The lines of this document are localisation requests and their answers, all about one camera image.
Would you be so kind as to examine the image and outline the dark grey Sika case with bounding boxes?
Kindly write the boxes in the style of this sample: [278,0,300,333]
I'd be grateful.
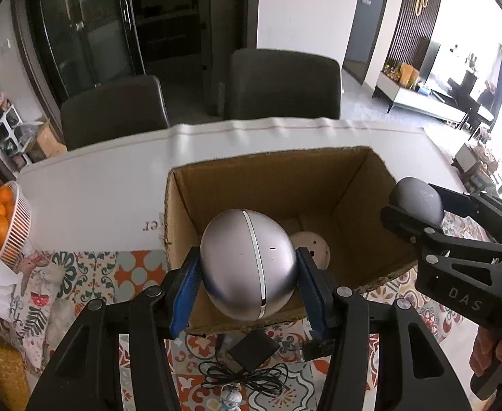
[389,177,445,226]

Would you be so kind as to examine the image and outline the silver egg-shaped device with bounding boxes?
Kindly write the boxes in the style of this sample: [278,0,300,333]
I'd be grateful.
[200,209,297,322]

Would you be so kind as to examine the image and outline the white round disc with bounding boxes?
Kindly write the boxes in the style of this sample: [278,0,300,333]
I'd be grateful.
[290,231,331,270]

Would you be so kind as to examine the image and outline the white basket of oranges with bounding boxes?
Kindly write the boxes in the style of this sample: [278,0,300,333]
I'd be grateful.
[0,181,32,270]

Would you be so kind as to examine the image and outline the dark dining chair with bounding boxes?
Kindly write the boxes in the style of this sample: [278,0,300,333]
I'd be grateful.
[223,48,342,120]
[61,75,170,151]

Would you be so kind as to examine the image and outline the patterned tile table mat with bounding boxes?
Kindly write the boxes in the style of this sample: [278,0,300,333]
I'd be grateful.
[27,248,470,410]

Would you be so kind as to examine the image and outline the right hand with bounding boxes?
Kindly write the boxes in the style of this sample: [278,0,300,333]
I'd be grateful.
[470,327,502,400]

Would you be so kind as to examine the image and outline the floral tissue pouch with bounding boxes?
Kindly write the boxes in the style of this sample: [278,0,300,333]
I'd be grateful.
[0,248,64,373]

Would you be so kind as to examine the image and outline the yellow woven placemat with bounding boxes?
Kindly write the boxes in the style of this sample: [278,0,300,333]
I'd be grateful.
[0,337,31,410]

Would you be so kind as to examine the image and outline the white sideboard cabinet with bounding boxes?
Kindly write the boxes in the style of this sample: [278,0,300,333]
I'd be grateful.
[372,72,464,124]

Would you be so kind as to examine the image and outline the black power adapter with cable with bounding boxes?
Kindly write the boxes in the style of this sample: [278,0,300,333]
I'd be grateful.
[199,329,289,398]

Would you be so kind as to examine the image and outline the dark dining chair right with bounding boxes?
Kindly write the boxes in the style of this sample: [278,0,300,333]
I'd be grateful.
[223,48,342,120]

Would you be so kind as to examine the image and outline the brown cardboard box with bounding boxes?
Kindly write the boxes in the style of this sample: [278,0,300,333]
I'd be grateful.
[163,145,421,336]

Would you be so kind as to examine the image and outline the dark dining chair left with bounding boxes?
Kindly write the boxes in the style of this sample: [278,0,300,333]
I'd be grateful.
[61,75,170,151]

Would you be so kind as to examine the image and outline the small medic figurine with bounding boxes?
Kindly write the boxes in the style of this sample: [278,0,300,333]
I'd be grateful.
[220,383,243,411]

